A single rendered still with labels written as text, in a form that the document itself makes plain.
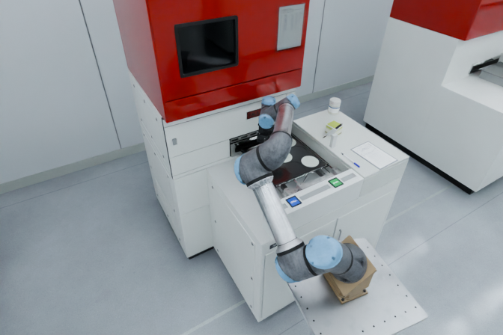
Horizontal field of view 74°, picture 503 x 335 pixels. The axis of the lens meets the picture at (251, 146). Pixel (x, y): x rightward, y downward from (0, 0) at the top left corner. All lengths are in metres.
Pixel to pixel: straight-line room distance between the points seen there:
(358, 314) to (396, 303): 0.16
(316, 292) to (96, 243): 1.85
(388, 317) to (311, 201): 0.55
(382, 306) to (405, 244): 1.39
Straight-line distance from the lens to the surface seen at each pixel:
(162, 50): 1.51
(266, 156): 1.27
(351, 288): 1.44
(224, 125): 1.87
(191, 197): 2.09
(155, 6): 1.46
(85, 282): 2.69
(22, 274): 2.93
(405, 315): 1.56
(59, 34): 3.02
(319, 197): 1.64
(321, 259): 1.25
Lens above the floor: 2.11
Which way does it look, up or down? 37 degrees down
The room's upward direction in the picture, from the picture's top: 1 degrees clockwise
